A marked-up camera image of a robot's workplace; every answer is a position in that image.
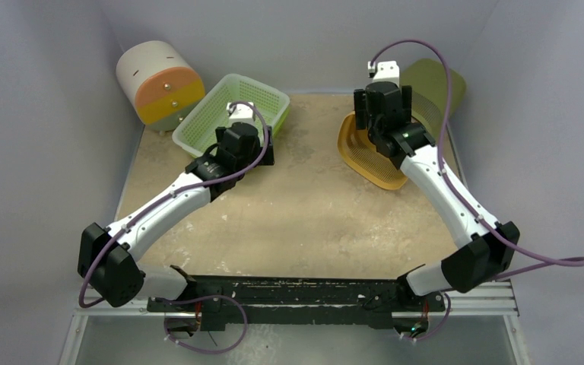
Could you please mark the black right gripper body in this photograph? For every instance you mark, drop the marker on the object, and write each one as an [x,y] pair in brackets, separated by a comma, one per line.
[361,106]

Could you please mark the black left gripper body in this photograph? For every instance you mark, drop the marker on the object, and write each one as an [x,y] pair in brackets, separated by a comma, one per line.
[256,152]

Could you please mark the yellow slatted waste basket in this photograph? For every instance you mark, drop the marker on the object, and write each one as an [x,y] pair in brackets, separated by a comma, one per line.
[361,156]

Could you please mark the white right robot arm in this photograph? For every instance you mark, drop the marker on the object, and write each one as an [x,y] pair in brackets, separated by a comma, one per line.
[480,256]

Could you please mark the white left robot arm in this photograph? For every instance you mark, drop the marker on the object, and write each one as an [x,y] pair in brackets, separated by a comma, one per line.
[108,257]

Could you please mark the olive green waste basket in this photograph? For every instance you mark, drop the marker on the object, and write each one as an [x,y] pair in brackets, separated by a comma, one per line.
[427,79]

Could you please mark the white drawer cabinet coloured fronts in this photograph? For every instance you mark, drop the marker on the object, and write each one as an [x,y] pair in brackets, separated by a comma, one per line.
[160,84]

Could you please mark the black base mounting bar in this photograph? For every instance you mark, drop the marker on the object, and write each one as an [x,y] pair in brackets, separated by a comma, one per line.
[376,303]

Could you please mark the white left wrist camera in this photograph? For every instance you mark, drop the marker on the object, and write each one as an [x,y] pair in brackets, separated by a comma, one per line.
[241,112]

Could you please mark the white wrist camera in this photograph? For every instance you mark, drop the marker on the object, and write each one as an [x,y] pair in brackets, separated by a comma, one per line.
[241,112]
[384,72]

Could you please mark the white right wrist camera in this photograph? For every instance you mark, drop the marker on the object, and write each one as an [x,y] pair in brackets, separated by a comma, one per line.
[384,72]

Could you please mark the aluminium frame rail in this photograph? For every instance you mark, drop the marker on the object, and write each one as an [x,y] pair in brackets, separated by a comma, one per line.
[493,299]

